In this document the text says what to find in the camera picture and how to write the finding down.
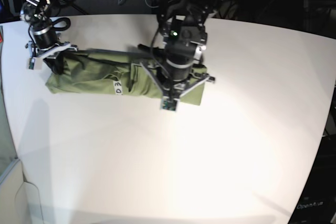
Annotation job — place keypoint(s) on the green T-shirt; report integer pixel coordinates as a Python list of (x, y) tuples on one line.
[(97, 72)]

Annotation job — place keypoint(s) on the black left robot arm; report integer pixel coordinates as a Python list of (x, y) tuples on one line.
[(177, 48)]

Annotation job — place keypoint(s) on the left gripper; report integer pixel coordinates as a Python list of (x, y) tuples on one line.
[(148, 79)]

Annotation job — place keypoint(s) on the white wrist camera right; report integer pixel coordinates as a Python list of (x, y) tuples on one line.
[(34, 63)]

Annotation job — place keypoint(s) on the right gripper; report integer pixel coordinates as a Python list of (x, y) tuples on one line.
[(53, 56)]

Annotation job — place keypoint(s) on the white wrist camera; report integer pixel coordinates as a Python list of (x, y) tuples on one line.
[(169, 104), (34, 63)]

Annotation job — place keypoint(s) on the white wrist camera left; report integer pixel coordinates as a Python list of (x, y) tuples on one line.
[(169, 104)]

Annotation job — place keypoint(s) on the black OpenArm base box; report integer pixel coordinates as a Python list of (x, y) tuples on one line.
[(317, 201)]

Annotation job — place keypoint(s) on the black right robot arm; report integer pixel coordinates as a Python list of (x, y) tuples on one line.
[(44, 33)]

